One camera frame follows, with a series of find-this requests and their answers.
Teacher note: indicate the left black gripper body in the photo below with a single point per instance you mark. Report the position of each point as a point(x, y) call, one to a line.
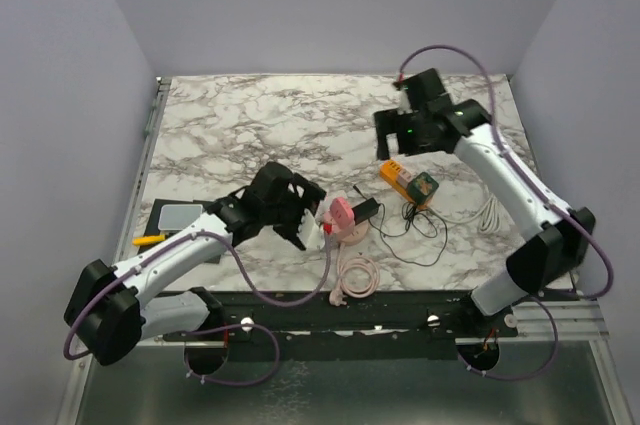
point(289, 211)

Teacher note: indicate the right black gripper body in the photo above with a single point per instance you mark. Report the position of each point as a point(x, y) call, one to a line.
point(412, 137)

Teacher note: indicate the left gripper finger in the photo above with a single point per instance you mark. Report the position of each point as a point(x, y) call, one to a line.
point(311, 195)
point(290, 234)

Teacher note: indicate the coral pink square charger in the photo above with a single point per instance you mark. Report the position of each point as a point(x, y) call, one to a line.
point(339, 219)

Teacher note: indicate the dusty pink small charger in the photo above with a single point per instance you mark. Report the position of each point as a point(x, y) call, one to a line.
point(404, 178)

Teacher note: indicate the orange power strip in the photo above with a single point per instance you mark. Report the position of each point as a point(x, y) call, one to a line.
point(388, 171)

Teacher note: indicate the pink round power hub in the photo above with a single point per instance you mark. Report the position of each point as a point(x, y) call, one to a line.
point(352, 235)

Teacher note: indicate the black power adapter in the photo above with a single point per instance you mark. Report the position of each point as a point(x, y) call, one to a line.
point(365, 210)

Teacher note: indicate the green cube socket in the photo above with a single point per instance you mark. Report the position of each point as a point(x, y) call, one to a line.
point(421, 188)

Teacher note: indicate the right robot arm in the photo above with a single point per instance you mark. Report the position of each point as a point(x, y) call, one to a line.
point(553, 232)

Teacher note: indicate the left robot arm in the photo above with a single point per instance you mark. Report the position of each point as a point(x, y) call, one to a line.
point(114, 307)

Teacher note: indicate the grey white rectangular box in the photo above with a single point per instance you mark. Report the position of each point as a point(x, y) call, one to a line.
point(176, 217)

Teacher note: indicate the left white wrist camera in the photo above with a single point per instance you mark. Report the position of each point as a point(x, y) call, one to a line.
point(311, 233)

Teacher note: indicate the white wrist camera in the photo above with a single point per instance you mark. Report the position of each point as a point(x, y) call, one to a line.
point(403, 86)
point(311, 233)

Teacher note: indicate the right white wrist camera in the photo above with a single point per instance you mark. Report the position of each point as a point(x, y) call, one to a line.
point(403, 86)

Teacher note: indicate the black mounting base rail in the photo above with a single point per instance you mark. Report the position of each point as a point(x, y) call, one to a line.
point(387, 325)

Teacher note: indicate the aluminium frame rail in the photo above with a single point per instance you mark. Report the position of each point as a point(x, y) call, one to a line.
point(566, 379)

